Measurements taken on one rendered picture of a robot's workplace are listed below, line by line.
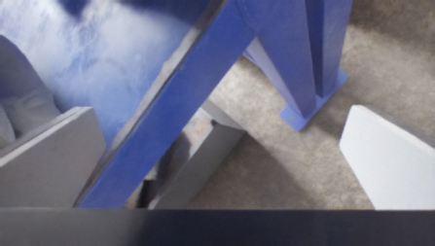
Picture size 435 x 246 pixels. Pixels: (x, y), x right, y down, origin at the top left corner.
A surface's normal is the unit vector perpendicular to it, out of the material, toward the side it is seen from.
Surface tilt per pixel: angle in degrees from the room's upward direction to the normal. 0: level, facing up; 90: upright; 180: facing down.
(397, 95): 0
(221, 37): 90
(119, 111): 0
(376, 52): 0
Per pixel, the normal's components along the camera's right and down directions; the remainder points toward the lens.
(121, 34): -0.42, -0.11
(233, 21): 0.66, 0.65
